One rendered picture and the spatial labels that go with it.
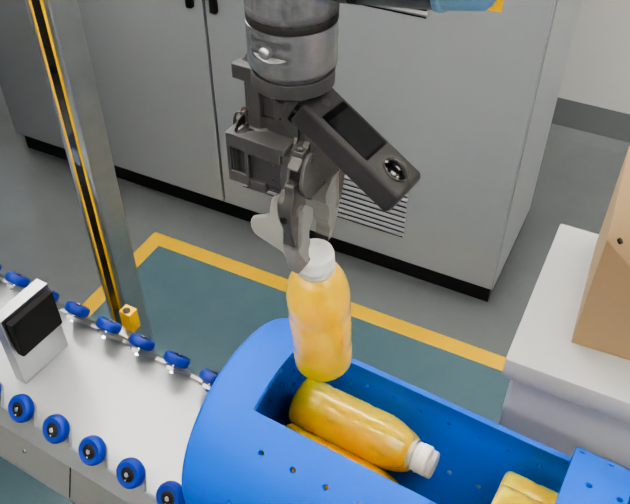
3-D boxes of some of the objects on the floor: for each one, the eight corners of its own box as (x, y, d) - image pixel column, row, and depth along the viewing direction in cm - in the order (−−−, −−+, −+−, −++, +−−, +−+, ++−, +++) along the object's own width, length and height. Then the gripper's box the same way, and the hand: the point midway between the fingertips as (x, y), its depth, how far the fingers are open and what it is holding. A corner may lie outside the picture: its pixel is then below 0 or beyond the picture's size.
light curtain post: (164, 454, 223) (4, -204, 108) (180, 463, 221) (34, -199, 106) (151, 470, 219) (-31, -195, 104) (167, 479, 217) (0, -189, 102)
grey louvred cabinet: (94, 96, 371) (15, -254, 273) (526, 224, 300) (628, -187, 202) (16, 153, 335) (-107, -226, 237) (485, 314, 264) (585, -132, 166)
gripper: (278, 25, 68) (285, 208, 83) (203, 79, 61) (224, 270, 75) (362, 48, 65) (354, 235, 79) (293, 108, 58) (297, 301, 72)
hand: (315, 252), depth 75 cm, fingers closed on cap, 4 cm apart
